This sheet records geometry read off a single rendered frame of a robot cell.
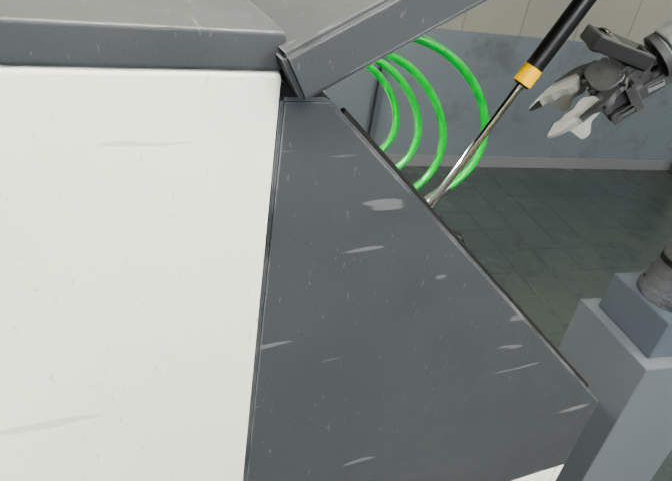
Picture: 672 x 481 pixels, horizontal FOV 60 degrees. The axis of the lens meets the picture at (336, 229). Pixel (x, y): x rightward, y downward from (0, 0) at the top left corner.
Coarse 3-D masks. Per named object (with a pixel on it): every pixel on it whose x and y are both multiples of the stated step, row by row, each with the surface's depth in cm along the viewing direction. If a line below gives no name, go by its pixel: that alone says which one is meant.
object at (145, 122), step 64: (0, 0) 38; (64, 0) 40; (128, 0) 43; (192, 0) 46; (0, 64) 36; (64, 64) 37; (128, 64) 39; (192, 64) 40; (256, 64) 42; (0, 128) 38; (64, 128) 39; (128, 128) 41; (192, 128) 43; (256, 128) 45; (0, 192) 40; (64, 192) 42; (128, 192) 44; (192, 192) 46; (256, 192) 48; (0, 256) 42; (64, 256) 44; (128, 256) 46; (192, 256) 49; (256, 256) 51; (0, 320) 45; (64, 320) 47; (128, 320) 50; (192, 320) 52; (256, 320) 55; (0, 384) 48; (64, 384) 51; (128, 384) 54; (192, 384) 57; (0, 448) 52; (64, 448) 55; (128, 448) 58; (192, 448) 62
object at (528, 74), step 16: (576, 0) 53; (592, 0) 52; (560, 16) 54; (576, 16) 53; (560, 32) 54; (544, 48) 54; (528, 64) 55; (544, 64) 55; (528, 80) 55; (512, 96) 56; (496, 112) 57; (480, 144) 58; (464, 160) 59; (448, 176) 60
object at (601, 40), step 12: (588, 24) 88; (588, 36) 88; (600, 36) 86; (612, 36) 87; (600, 48) 87; (612, 48) 87; (624, 48) 87; (636, 48) 88; (624, 60) 89; (636, 60) 89; (648, 60) 89
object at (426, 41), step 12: (432, 48) 86; (444, 48) 87; (456, 60) 89; (468, 72) 91; (468, 84) 93; (480, 96) 94; (480, 108) 96; (480, 156) 101; (468, 168) 102; (456, 180) 102
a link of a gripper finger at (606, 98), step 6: (612, 90) 91; (618, 90) 90; (600, 96) 91; (606, 96) 91; (612, 96) 90; (600, 102) 91; (606, 102) 90; (612, 102) 91; (588, 108) 92; (594, 108) 91; (600, 108) 91; (606, 108) 91; (582, 114) 92; (588, 114) 91; (582, 120) 92
